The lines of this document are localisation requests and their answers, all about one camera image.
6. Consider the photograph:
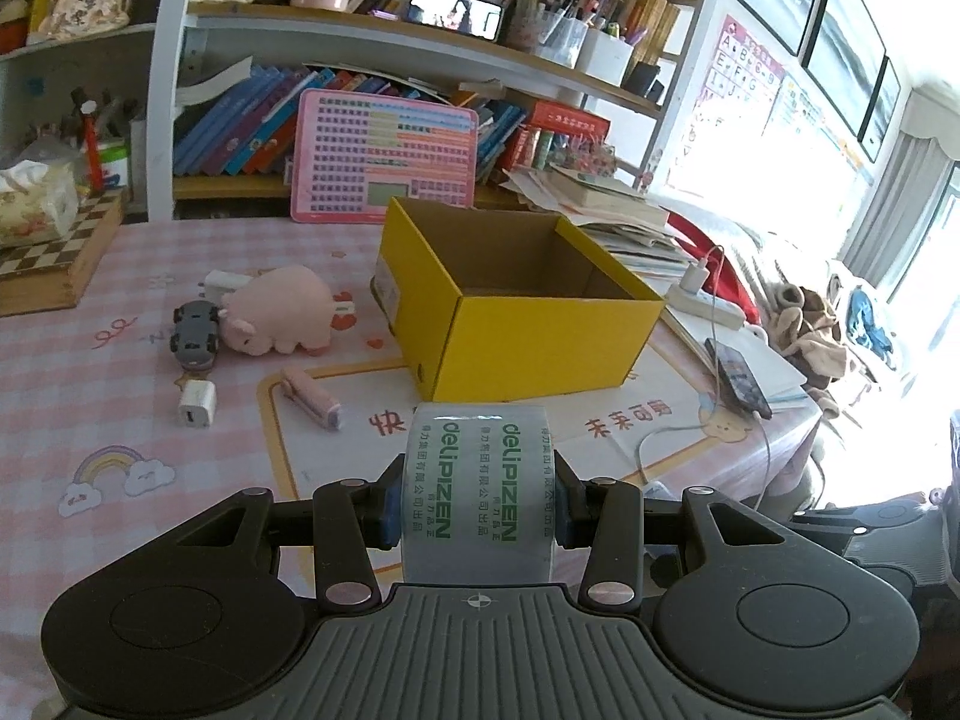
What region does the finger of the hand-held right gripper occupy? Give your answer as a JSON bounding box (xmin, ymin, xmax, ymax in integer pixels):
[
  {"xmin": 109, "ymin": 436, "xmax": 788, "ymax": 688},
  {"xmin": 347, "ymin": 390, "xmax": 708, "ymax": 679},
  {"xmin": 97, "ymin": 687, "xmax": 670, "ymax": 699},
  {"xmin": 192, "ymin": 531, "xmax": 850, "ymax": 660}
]
[{"xmin": 786, "ymin": 493, "xmax": 943, "ymax": 539}]

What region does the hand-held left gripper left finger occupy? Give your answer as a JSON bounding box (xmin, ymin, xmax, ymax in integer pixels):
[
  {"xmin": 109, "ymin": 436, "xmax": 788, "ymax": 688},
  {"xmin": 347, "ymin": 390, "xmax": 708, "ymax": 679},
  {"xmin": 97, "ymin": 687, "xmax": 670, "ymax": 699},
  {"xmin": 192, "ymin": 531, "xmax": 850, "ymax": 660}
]
[{"xmin": 171, "ymin": 457, "xmax": 407, "ymax": 613}]

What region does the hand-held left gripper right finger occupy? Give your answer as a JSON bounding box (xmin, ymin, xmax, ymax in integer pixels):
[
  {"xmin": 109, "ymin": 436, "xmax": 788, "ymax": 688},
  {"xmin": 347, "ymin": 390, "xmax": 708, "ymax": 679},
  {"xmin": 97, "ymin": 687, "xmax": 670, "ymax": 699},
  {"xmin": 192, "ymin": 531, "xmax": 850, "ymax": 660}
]
[{"xmin": 552, "ymin": 457, "xmax": 790, "ymax": 613}]

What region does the printed packing tape roll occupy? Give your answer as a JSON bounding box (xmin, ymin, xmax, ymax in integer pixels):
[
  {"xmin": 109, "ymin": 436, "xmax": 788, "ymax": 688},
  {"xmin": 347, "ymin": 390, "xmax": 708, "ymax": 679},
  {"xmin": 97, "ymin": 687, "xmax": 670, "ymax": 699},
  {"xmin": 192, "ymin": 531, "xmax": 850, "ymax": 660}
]
[{"xmin": 401, "ymin": 403, "xmax": 560, "ymax": 586}]

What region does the pink stapler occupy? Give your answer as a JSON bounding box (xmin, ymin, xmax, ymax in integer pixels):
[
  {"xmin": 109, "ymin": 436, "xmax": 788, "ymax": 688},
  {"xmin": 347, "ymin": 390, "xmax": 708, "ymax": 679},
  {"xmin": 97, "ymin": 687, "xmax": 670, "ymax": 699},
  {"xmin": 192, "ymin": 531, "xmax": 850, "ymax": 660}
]
[{"xmin": 281, "ymin": 367, "xmax": 345, "ymax": 433}]

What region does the yellow cardboard box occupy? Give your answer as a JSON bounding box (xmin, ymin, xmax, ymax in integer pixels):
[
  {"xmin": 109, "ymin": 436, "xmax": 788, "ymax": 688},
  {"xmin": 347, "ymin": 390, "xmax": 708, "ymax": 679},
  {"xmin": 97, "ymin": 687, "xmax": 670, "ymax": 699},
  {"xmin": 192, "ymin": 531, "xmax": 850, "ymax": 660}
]
[{"xmin": 373, "ymin": 197, "xmax": 667, "ymax": 403}]

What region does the small white cube charger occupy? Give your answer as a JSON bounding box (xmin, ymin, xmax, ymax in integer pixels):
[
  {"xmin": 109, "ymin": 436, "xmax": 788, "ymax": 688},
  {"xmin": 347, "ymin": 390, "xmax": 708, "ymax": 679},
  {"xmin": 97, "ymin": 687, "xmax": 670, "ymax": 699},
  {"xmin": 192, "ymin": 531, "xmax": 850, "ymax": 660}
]
[{"xmin": 178, "ymin": 381, "xmax": 218, "ymax": 428}]

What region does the pink pig plush toy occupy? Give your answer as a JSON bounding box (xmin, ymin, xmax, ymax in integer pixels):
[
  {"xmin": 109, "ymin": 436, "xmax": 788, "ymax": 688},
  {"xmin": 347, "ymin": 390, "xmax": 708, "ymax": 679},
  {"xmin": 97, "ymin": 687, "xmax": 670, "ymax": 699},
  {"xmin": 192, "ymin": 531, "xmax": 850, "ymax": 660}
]
[{"xmin": 217, "ymin": 266, "xmax": 356, "ymax": 358}]

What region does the grey toy car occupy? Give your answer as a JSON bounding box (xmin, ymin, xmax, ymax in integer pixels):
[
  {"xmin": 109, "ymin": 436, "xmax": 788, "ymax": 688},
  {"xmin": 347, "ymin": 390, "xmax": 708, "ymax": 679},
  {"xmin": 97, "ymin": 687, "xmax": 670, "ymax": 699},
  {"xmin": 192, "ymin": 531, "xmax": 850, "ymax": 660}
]
[{"xmin": 171, "ymin": 300, "xmax": 229, "ymax": 371}]

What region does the white charger with prongs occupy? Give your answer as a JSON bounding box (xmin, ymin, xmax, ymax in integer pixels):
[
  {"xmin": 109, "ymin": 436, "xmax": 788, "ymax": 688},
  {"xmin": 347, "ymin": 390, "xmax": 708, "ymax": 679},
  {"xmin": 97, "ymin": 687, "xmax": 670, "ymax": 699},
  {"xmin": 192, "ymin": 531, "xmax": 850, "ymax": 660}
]
[{"xmin": 198, "ymin": 270, "xmax": 254, "ymax": 305}]

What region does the white notebook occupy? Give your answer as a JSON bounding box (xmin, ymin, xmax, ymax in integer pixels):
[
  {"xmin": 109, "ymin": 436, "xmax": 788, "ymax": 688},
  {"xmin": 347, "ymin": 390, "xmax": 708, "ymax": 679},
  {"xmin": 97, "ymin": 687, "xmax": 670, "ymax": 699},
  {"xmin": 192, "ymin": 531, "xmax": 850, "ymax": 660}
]
[{"xmin": 660, "ymin": 307, "xmax": 812, "ymax": 407}]

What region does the black smartphone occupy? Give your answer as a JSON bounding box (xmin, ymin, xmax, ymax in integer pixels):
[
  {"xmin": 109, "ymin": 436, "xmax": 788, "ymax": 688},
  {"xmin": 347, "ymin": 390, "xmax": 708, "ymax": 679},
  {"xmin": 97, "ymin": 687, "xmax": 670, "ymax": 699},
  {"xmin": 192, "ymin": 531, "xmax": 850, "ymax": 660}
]
[{"xmin": 705, "ymin": 337, "xmax": 774, "ymax": 420}]

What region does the brown plush toy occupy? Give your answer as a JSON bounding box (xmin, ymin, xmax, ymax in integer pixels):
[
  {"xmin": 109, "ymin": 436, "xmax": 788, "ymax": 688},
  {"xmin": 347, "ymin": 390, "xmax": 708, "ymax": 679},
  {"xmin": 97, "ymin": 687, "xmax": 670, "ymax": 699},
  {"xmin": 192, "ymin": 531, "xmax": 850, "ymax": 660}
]
[{"xmin": 769, "ymin": 281, "xmax": 849, "ymax": 392}]

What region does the white power strip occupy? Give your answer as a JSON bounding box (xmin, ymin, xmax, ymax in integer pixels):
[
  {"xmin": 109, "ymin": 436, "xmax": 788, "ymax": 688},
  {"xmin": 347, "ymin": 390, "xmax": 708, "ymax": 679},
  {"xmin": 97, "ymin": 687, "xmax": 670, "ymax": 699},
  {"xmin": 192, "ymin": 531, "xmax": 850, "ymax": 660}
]
[{"xmin": 666, "ymin": 283, "xmax": 755, "ymax": 330}]

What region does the red cloth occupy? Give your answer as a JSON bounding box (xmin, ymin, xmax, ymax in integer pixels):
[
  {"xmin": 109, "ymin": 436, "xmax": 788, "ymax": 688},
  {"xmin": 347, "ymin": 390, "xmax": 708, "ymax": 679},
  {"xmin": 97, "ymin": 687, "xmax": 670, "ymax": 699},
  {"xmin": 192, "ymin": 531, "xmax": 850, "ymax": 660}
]
[{"xmin": 664, "ymin": 210, "xmax": 763, "ymax": 324}]

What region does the grey curtain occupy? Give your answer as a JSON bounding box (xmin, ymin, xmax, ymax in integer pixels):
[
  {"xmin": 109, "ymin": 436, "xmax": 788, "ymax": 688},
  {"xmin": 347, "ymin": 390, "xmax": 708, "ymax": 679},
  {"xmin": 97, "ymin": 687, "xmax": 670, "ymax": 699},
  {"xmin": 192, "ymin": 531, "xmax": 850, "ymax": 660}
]
[{"xmin": 847, "ymin": 131, "xmax": 960, "ymax": 332}]

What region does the stack of papers and books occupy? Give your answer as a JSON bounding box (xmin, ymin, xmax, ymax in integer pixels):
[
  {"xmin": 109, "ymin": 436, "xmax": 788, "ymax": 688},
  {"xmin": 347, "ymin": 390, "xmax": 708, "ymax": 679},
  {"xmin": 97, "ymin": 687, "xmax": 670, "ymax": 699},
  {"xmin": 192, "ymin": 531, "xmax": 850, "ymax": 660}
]
[{"xmin": 502, "ymin": 161, "xmax": 692, "ymax": 275}]

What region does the pink checkered tablecloth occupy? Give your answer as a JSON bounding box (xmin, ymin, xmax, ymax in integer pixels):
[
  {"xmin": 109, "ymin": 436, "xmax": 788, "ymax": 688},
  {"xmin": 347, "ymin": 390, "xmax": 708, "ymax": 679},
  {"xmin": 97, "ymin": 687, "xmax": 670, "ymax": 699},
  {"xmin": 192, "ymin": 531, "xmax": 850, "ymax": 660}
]
[{"xmin": 0, "ymin": 217, "xmax": 826, "ymax": 691}]

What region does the pink learning tablet board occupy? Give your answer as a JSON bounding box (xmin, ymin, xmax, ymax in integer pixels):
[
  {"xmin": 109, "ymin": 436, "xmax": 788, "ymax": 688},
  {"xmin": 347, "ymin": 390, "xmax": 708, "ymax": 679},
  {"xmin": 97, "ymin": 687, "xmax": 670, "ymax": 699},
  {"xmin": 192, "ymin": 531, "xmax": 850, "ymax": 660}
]
[{"xmin": 290, "ymin": 88, "xmax": 479, "ymax": 225}]

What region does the red book box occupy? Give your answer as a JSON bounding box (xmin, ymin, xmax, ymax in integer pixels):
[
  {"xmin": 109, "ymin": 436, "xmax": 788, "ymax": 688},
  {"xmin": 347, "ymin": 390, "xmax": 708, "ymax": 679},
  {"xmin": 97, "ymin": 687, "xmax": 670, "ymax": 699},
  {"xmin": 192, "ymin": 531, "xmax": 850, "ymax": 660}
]
[{"xmin": 499, "ymin": 97, "xmax": 611, "ymax": 174}]

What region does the small black framed picture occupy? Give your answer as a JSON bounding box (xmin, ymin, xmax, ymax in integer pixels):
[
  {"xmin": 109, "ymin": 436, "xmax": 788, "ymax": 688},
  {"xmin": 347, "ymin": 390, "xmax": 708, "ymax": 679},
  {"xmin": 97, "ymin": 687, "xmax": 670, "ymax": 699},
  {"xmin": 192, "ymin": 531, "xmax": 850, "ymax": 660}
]
[{"xmin": 859, "ymin": 56, "xmax": 902, "ymax": 163}]

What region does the wooden chessboard box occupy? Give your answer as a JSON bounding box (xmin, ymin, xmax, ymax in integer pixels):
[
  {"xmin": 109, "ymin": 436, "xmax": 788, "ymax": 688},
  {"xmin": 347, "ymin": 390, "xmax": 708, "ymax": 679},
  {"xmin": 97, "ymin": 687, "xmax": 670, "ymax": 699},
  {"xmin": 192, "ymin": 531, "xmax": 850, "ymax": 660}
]
[{"xmin": 0, "ymin": 187, "xmax": 127, "ymax": 316}]

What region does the row of colourful books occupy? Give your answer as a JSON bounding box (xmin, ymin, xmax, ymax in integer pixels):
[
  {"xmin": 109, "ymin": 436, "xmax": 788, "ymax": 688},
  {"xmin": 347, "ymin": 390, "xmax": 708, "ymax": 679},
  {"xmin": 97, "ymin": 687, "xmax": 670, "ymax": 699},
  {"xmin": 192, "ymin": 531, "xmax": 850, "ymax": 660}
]
[{"xmin": 174, "ymin": 64, "xmax": 526, "ymax": 182}]

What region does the green white pen cup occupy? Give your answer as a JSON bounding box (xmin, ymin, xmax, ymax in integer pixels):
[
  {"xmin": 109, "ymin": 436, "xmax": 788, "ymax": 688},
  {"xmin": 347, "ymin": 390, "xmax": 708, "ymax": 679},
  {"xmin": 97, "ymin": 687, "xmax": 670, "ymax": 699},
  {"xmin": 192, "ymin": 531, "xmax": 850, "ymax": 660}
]
[{"xmin": 97, "ymin": 139, "xmax": 131, "ymax": 189}]

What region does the large black framed picture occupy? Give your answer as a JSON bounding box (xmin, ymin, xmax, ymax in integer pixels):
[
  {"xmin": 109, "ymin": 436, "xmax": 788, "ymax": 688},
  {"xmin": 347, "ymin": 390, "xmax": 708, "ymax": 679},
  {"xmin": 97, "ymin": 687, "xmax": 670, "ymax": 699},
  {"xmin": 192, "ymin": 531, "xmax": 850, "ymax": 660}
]
[{"xmin": 799, "ymin": 0, "xmax": 888, "ymax": 140}]

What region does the floral tissue pack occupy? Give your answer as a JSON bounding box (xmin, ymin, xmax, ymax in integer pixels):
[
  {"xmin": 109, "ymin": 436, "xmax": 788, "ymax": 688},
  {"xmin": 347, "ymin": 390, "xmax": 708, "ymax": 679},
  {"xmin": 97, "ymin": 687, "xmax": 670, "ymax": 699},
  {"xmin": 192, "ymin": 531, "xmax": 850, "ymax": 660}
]
[{"xmin": 0, "ymin": 161, "xmax": 80, "ymax": 247}]

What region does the red toy pen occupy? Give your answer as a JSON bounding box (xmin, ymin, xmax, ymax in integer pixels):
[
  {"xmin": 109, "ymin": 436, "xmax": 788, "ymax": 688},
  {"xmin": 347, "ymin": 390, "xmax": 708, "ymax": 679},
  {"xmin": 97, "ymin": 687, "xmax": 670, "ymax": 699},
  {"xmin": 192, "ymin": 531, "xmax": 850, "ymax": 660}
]
[{"xmin": 81, "ymin": 100, "xmax": 107, "ymax": 175}]

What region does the white wooden bookshelf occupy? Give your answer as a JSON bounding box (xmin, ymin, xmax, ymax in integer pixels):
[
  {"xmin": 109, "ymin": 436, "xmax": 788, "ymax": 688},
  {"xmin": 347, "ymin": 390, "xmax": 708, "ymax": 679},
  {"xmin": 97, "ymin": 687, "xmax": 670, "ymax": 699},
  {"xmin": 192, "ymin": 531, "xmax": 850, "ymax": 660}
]
[{"xmin": 146, "ymin": 0, "xmax": 722, "ymax": 223}]

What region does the white-framed smartphone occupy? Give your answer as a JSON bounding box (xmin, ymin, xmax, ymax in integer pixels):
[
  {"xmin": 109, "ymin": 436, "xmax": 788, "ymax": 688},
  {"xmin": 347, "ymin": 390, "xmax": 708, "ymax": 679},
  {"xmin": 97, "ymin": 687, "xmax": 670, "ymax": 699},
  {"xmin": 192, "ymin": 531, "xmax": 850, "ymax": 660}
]
[{"xmin": 409, "ymin": 0, "xmax": 504, "ymax": 41}]

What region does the white charging cable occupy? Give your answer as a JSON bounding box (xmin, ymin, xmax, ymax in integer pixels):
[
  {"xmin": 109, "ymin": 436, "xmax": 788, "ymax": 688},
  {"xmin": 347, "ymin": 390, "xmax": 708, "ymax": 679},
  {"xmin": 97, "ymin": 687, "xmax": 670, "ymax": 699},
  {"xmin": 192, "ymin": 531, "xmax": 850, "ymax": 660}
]
[{"xmin": 636, "ymin": 244, "xmax": 775, "ymax": 512}]

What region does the alphabet wall poster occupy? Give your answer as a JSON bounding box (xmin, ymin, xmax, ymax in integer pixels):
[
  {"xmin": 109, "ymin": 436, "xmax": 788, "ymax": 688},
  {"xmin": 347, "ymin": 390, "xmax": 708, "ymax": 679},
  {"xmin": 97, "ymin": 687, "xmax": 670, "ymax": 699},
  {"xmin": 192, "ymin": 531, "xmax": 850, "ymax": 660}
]
[{"xmin": 694, "ymin": 15, "xmax": 789, "ymax": 129}]

